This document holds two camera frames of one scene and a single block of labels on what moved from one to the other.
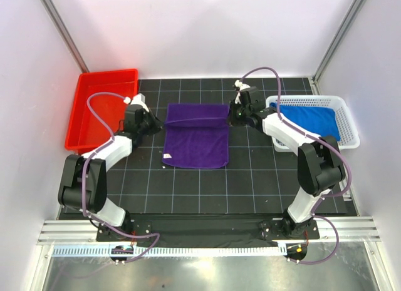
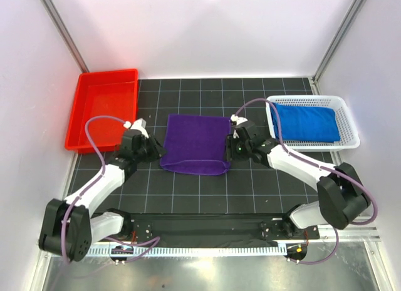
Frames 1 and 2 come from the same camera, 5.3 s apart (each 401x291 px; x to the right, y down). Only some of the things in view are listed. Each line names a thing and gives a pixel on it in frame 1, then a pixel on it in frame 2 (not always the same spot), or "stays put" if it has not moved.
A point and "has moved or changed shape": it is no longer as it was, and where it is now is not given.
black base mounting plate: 207,228 stays put
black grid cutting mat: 262,174 stays put
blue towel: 322,121 stays put
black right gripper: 232,119 -> 231,139
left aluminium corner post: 54,15 stays put
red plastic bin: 83,132 stays put
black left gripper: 156,124 -> 157,151
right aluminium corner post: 349,17 stays put
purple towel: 196,136 has moved or changed shape
